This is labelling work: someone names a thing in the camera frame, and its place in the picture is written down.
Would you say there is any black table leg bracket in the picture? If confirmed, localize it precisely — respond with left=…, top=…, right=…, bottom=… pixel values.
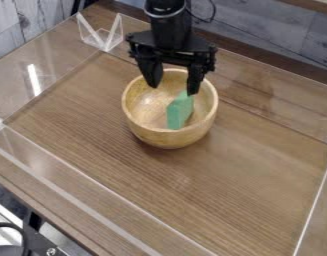
left=23, top=212, right=69, bottom=256

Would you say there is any clear acrylic corner bracket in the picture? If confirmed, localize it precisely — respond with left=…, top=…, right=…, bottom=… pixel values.
left=77, top=13, right=125, bottom=52

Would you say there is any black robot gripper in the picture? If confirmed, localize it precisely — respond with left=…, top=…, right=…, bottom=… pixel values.
left=126, top=0, right=217, bottom=95

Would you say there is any green rectangular stick block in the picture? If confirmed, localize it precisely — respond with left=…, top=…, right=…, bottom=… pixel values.
left=166, top=90, right=194, bottom=130

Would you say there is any clear acrylic enclosure wall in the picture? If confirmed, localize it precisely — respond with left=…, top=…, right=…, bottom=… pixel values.
left=0, top=20, right=327, bottom=256

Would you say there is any wooden bowl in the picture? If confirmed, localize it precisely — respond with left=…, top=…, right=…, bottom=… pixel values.
left=122, top=68, right=220, bottom=149

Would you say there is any black cable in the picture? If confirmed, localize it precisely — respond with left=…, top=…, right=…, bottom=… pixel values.
left=0, top=223, right=31, bottom=256

